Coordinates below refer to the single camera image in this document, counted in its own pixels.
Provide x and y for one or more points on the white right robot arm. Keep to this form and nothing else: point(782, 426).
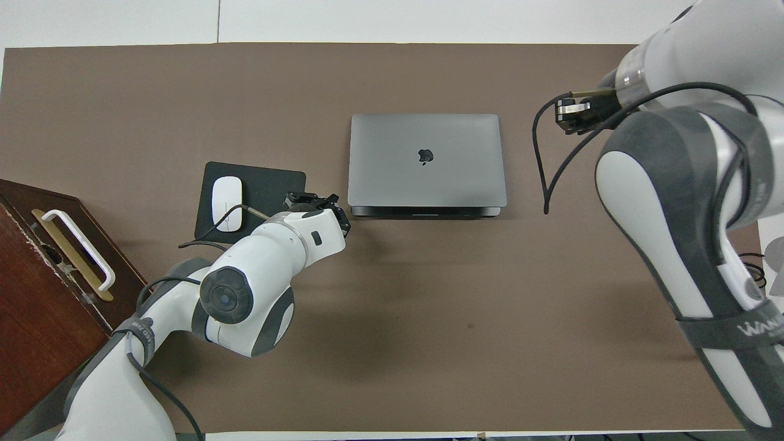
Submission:
point(674, 214)

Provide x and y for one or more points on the black mouse pad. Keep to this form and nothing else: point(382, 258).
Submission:
point(269, 184)

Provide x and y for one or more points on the grey laptop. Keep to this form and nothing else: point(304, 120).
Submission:
point(398, 165)

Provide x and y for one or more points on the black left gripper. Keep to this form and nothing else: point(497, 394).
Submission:
point(342, 222)

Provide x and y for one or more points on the white computer mouse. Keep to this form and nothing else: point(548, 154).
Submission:
point(223, 196)

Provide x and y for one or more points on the brown table mat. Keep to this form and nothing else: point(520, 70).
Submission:
point(122, 110)

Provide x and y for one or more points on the dark wooden box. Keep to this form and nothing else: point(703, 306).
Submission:
point(37, 318)

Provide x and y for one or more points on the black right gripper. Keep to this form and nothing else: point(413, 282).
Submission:
point(600, 109)

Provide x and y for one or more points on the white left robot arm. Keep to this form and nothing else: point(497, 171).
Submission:
point(269, 251)

